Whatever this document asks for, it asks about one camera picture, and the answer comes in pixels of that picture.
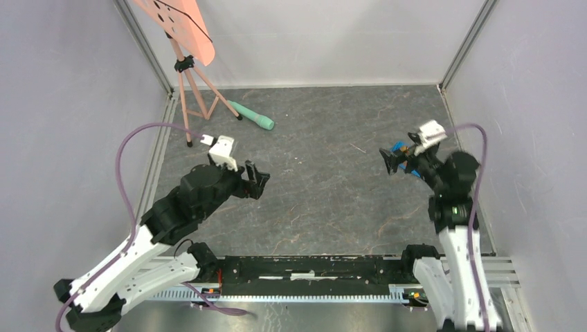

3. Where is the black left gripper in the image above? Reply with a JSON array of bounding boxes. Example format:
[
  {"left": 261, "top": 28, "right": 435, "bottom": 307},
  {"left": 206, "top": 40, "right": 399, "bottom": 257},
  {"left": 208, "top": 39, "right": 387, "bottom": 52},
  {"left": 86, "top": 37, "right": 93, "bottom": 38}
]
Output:
[{"left": 199, "top": 153, "right": 270, "bottom": 221}]

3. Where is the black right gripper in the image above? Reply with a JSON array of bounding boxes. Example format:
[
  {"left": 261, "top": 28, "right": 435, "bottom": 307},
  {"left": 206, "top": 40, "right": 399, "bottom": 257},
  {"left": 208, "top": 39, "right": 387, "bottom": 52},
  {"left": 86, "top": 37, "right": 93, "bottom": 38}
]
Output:
[{"left": 380, "top": 132, "right": 448, "bottom": 194}]

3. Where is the blue cloth napkin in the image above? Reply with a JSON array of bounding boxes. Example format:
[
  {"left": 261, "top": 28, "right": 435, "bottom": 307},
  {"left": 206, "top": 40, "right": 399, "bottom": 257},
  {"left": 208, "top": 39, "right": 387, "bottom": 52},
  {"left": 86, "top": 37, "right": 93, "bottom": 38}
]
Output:
[{"left": 390, "top": 141, "right": 422, "bottom": 178}]

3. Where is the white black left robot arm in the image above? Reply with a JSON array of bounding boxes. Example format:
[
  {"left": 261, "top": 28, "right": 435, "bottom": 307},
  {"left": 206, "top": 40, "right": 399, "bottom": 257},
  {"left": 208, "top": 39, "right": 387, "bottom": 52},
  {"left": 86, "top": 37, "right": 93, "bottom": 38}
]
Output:
[{"left": 53, "top": 161, "right": 271, "bottom": 331}]

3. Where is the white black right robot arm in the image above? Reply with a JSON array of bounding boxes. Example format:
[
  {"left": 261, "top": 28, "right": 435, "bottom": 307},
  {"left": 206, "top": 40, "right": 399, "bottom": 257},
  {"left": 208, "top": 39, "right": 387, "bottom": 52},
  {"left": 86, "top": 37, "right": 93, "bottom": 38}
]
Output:
[{"left": 379, "top": 147, "right": 504, "bottom": 331}]

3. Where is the mint green flashlight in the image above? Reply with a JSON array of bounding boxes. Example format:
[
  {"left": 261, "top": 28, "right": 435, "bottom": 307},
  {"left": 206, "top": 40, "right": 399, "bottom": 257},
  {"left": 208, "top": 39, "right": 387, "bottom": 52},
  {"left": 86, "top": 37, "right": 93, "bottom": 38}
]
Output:
[{"left": 228, "top": 100, "right": 275, "bottom": 131}]

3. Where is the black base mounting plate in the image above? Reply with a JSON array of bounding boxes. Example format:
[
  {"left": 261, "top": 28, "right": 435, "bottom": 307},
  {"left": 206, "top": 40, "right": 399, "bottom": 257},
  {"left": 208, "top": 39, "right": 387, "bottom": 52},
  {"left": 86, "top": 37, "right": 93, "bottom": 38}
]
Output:
[{"left": 191, "top": 255, "right": 418, "bottom": 297}]

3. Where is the pink music stand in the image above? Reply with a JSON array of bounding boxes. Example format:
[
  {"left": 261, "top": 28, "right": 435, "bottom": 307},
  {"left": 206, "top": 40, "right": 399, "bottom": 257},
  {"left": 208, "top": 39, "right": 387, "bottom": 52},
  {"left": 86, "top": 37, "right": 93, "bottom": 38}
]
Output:
[{"left": 135, "top": 0, "right": 242, "bottom": 129}]

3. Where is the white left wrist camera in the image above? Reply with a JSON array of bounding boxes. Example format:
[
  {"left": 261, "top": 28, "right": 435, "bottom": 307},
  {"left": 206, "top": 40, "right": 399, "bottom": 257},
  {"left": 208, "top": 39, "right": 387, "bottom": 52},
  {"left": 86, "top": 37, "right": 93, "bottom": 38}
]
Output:
[{"left": 200, "top": 134, "right": 238, "bottom": 172}]

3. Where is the white cable duct strip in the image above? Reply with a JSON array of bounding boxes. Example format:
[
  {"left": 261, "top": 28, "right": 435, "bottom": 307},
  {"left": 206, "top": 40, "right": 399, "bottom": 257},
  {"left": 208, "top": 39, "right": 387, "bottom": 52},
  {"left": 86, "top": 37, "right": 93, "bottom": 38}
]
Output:
[{"left": 148, "top": 286, "right": 409, "bottom": 304}]

